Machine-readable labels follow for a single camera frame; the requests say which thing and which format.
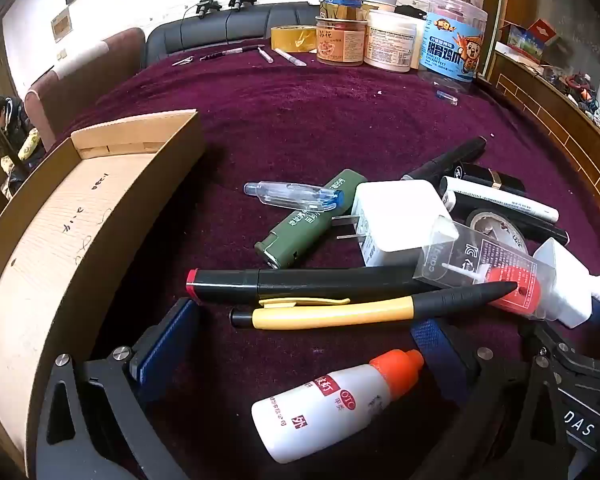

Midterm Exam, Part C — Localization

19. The white bottle orange cap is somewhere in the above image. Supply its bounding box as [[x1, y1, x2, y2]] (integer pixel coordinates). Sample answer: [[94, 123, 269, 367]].
[[251, 349, 425, 464]]

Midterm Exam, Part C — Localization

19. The thin black pen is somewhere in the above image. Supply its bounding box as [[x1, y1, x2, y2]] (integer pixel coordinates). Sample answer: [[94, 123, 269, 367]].
[[522, 222, 571, 247]]

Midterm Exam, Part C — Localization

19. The gold jar red lid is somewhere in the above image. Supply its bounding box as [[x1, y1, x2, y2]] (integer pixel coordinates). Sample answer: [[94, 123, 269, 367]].
[[320, 0, 365, 21]]

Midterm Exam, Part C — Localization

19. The blue label clear jar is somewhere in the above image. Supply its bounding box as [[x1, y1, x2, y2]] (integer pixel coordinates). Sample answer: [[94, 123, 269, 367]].
[[418, 0, 488, 85]]

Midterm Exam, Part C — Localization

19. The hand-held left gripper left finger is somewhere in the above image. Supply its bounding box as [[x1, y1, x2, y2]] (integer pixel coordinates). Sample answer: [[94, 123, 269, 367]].
[[35, 297, 201, 480]]

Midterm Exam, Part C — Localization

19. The wooden cabinet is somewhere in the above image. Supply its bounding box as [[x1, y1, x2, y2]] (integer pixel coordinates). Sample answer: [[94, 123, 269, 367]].
[[482, 0, 600, 241]]

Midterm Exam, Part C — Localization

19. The clear case red bottle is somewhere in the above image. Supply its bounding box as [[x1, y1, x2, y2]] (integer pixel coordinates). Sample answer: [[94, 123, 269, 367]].
[[414, 214, 561, 321]]

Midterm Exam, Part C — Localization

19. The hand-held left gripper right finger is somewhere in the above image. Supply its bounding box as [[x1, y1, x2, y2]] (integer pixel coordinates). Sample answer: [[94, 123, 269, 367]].
[[411, 317, 571, 480]]

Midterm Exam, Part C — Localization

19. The clear blue correction pen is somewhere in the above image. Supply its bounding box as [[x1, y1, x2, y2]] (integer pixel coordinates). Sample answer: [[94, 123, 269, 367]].
[[243, 180, 344, 211]]

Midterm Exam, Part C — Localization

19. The green lighter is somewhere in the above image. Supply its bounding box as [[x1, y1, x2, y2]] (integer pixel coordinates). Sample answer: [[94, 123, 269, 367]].
[[254, 169, 368, 268]]

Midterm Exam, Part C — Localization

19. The red white carton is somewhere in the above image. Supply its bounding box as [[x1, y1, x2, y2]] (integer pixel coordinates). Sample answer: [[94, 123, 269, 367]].
[[527, 19, 561, 46]]

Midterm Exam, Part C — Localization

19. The black marker pen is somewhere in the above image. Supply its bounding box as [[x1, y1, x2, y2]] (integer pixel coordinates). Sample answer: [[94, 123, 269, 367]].
[[401, 136, 487, 183]]

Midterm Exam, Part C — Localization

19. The brown chair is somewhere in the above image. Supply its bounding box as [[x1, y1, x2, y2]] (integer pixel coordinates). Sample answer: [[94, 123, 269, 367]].
[[24, 27, 147, 151]]

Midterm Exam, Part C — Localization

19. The maroon tablecloth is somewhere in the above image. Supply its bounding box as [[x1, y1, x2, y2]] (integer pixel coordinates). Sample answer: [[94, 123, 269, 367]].
[[45, 40, 600, 480]]

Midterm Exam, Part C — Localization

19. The orange label jar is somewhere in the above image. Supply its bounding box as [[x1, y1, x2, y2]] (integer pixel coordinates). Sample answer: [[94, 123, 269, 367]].
[[315, 15, 368, 67]]

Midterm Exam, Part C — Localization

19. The black leather sofa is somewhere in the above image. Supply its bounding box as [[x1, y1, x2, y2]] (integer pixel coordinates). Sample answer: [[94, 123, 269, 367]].
[[145, 2, 326, 68]]

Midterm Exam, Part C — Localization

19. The long white pen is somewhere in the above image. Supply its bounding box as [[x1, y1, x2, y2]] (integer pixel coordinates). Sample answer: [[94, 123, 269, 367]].
[[274, 47, 308, 67]]

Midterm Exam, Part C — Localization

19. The white black tube pen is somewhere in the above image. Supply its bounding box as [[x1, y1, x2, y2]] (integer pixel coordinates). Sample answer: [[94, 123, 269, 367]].
[[439, 176, 560, 224]]

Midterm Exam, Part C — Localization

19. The white charger plug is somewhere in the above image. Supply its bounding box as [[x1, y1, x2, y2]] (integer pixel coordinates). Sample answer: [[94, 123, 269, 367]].
[[331, 180, 453, 267]]

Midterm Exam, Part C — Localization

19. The black marker red band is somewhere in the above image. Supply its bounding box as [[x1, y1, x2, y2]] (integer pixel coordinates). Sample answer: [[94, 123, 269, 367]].
[[186, 266, 431, 306]]

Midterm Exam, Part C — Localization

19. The white plastic tub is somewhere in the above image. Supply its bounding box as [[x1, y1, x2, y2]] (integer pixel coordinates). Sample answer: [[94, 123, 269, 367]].
[[364, 9, 427, 73]]

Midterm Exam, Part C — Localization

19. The cardboard box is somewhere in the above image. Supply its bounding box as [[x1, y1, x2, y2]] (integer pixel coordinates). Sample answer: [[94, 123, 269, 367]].
[[0, 108, 207, 480]]

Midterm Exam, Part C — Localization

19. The yellow tape roll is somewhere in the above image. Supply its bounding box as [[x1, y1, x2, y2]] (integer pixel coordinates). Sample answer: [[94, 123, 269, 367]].
[[271, 24, 318, 54]]

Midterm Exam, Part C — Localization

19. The dark slim pen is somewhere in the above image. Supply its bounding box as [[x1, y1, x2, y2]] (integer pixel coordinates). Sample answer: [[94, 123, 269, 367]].
[[200, 47, 244, 61]]

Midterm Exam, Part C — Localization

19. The patterned tape roll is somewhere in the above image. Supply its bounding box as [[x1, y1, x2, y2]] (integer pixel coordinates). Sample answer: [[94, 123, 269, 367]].
[[466, 207, 531, 248]]

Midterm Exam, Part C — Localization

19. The yellow black ballpoint pen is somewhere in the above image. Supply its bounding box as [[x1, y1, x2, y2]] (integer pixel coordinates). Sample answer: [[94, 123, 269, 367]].
[[229, 281, 518, 331]]

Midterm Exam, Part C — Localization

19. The black lipstick tube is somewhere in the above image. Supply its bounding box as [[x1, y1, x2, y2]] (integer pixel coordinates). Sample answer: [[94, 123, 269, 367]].
[[452, 160, 527, 196]]

